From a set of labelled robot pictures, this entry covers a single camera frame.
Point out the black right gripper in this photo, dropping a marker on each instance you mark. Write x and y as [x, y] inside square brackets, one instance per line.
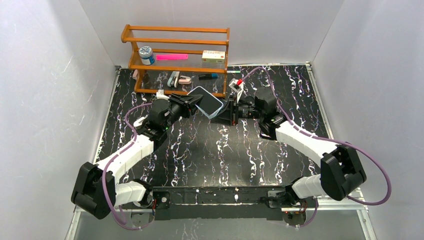
[234, 110]

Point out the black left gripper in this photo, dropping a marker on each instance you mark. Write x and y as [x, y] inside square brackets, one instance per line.
[185, 105]

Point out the light blue phone case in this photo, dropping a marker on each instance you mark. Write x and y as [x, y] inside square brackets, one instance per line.
[208, 103]

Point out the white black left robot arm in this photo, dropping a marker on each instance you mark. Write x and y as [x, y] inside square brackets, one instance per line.
[97, 189]

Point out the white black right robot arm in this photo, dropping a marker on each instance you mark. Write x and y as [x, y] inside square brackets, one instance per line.
[341, 170]

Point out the pink stapler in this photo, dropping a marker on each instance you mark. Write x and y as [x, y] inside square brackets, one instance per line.
[184, 80]

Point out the grey blue stapler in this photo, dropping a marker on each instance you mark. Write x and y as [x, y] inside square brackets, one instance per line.
[173, 79]

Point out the blue black marker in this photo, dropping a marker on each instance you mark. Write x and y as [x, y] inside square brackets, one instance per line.
[207, 76]

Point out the green pen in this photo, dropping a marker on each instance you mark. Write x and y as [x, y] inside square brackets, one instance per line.
[233, 72]

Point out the orange wooden shelf rack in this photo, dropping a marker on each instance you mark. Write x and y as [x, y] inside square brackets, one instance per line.
[170, 39]

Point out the white red box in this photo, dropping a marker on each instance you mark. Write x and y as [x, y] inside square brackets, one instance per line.
[214, 57]

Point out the pink ruler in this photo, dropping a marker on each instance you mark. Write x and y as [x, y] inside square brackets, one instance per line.
[172, 57]

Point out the blue white jar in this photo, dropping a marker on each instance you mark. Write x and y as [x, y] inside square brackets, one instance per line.
[146, 55]

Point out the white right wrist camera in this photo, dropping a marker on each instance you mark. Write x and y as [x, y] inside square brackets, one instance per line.
[237, 86]

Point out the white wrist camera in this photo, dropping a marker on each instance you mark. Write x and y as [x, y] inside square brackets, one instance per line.
[160, 94]
[237, 86]

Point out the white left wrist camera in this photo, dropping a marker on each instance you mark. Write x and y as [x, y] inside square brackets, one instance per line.
[160, 94]

